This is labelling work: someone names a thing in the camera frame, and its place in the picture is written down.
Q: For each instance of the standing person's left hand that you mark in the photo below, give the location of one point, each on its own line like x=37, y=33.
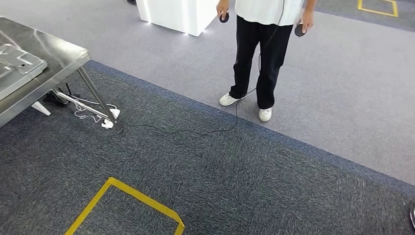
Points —
x=307, y=20

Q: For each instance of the standing person's right hand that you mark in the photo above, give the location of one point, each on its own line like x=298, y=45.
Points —
x=222, y=8

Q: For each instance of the black round hand controller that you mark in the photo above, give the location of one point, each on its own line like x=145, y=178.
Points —
x=299, y=30
x=224, y=18

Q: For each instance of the standing person's left forearm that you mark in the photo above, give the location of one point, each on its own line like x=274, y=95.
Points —
x=310, y=5

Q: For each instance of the steel workbench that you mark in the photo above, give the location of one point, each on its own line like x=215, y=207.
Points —
x=58, y=55

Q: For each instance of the standing person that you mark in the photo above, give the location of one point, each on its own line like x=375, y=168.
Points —
x=269, y=48

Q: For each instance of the white power strip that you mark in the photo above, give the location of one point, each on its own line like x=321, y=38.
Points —
x=112, y=116

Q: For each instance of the black object under table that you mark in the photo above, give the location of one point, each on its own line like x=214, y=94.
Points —
x=53, y=98

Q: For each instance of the white angled support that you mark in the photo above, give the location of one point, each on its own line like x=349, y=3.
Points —
x=41, y=108

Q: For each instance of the stamped metal panel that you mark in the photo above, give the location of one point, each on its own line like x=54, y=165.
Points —
x=19, y=69

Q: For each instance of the white glowing pedestal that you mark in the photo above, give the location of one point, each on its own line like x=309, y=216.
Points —
x=181, y=14

